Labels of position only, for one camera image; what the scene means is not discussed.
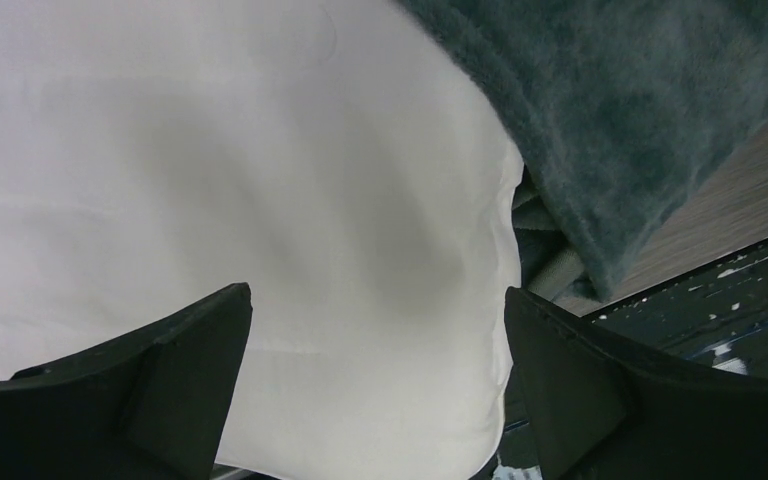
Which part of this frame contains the white and yellow pillow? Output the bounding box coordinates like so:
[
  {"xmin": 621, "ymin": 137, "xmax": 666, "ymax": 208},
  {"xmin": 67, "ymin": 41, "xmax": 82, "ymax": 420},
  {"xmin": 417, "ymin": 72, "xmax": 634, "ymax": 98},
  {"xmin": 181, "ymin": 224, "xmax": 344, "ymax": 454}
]
[{"xmin": 0, "ymin": 1, "xmax": 523, "ymax": 479}]

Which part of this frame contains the grey plush pillowcase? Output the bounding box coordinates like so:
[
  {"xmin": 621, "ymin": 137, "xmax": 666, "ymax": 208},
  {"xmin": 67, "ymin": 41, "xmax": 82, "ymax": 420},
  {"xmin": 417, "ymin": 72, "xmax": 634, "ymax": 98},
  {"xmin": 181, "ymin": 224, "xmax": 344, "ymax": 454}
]
[{"xmin": 404, "ymin": 1, "xmax": 768, "ymax": 301}]

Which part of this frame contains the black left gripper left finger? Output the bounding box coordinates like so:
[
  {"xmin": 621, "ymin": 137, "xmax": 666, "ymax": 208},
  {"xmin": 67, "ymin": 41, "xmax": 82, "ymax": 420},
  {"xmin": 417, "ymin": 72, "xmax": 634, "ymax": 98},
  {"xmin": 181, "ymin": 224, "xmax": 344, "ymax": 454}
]
[{"xmin": 0, "ymin": 283, "xmax": 252, "ymax": 479}]

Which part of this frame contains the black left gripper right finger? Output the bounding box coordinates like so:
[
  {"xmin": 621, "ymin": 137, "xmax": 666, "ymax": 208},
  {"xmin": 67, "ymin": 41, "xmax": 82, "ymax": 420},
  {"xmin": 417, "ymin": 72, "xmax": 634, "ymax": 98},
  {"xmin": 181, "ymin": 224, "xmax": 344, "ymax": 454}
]
[{"xmin": 504, "ymin": 288, "xmax": 768, "ymax": 479}]

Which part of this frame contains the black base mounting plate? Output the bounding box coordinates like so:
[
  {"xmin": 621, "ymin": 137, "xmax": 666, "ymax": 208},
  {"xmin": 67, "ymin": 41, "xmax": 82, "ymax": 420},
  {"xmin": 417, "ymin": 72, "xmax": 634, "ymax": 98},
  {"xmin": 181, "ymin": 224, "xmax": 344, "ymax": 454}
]
[{"xmin": 481, "ymin": 239, "xmax": 768, "ymax": 479}]

